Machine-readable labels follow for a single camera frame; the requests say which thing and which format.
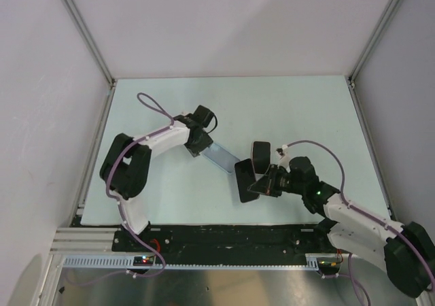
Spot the white slotted cable duct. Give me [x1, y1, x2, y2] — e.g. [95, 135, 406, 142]
[63, 255, 319, 271]

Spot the black smartphone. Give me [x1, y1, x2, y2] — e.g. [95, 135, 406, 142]
[254, 141, 271, 175]

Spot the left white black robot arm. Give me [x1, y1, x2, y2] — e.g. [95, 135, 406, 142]
[99, 105, 217, 251]

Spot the black phone with red edge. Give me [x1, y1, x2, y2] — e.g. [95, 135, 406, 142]
[234, 158, 260, 203]

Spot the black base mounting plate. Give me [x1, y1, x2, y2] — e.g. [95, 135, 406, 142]
[69, 222, 364, 267]

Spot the aluminium frame post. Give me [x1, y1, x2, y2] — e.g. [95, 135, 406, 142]
[347, 0, 404, 88]
[61, 0, 115, 88]

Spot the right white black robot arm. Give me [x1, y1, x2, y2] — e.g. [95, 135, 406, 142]
[248, 156, 434, 298]

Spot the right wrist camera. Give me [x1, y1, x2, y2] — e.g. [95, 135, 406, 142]
[276, 145, 291, 169]

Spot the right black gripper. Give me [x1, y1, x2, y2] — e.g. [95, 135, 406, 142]
[248, 164, 305, 198]

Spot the left aluminium frame post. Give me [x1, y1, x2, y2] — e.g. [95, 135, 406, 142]
[61, 0, 115, 88]

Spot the right aluminium frame post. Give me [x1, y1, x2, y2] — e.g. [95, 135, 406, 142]
[347, 0, 404, 88]

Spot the right controller board with wires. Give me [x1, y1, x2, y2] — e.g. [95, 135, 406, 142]
[317, 258, 342, 277]

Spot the front aluminium frame rail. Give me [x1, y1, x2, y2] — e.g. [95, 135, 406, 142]
[50, 228, 117, 254]

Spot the left controller board with LEDs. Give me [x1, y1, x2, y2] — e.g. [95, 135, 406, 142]
[133, 256, 155, 266]

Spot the translucent blue phone case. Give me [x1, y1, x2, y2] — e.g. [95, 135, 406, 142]
[202, 142, 240, 174]

